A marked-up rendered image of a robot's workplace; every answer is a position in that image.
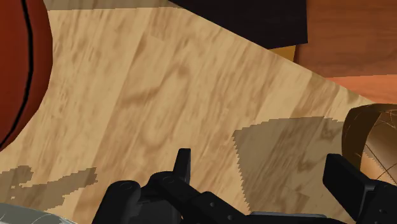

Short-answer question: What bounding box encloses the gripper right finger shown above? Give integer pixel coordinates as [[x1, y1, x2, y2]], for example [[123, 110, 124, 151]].
[[322, 153, 397, 224]]

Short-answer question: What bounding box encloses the red-brown ball with black line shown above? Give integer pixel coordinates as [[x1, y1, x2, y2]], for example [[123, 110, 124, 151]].
[[0, 0, 54, 152]]

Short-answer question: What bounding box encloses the grey rounded object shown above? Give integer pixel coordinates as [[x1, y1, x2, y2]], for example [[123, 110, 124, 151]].
[[0, 202, 78, 224]]

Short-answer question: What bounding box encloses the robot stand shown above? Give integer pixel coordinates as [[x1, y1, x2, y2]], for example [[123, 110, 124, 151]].
[[167, 0, 309, 50]]

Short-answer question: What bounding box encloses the brown bowl with thin lines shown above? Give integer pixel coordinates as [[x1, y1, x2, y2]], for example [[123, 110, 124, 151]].
[[341, 103, 397, 187]]

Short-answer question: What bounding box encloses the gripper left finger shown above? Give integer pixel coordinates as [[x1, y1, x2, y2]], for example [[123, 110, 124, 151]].
[[92, 148, 251, 224]]

